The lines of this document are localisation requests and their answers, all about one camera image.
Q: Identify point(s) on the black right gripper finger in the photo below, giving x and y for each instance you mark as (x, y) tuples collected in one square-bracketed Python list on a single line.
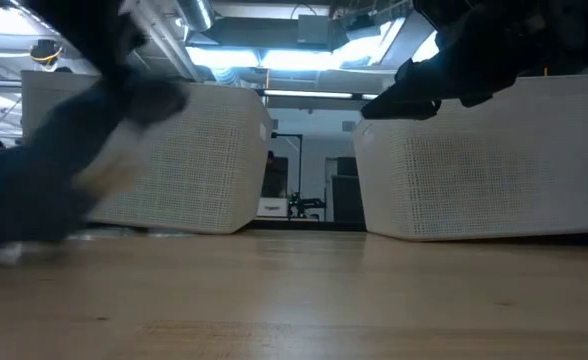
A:
[(405, 82), (399, 107)]

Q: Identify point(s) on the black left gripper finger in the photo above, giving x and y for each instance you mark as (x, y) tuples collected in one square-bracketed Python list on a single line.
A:
[(135, 40), (94, 35)]

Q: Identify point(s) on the blue grey sock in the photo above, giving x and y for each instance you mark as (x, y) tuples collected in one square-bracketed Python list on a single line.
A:
[(74, 130)]

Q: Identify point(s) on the navy sock with teal patch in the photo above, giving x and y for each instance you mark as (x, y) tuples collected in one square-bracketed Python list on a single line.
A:
[(19, 200)]

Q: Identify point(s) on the hanging black yellow device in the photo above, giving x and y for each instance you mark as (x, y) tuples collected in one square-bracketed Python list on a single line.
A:
[(46, 51)]

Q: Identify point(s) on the fluorescent tube light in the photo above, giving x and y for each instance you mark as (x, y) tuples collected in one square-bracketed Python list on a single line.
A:
[(309, 94)]

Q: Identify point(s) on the white perforated plastic basket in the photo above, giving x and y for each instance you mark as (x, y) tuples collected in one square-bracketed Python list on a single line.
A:
[(474, 175), (214, 165)]

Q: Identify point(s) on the grey ceiling box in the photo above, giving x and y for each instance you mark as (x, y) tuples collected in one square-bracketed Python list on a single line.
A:
[(314, 30)]

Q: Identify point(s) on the dark cabinet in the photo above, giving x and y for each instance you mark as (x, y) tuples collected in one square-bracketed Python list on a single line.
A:
[(346, 200)]

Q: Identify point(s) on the black pole stand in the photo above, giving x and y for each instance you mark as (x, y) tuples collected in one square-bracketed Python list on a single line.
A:
[(300, 165)]

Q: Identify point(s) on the small black background robot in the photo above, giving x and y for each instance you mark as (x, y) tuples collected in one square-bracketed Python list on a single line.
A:
[(304, 204)]

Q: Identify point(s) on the dark rectangular panel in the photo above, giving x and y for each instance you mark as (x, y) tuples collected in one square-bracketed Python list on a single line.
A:
[(275, 180)]

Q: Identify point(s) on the white box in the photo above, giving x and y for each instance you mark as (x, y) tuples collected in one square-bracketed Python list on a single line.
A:
[(272, 207)]

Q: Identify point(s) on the silver round air duct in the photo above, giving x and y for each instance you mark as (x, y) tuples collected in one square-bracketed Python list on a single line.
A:
[(196, 12)]

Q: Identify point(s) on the dark rectangular air duct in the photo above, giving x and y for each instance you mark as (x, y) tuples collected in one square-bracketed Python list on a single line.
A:
[(254, 32)]

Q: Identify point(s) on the black aluminium table frame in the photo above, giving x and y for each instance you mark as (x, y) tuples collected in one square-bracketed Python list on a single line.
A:
[(304, 226)]

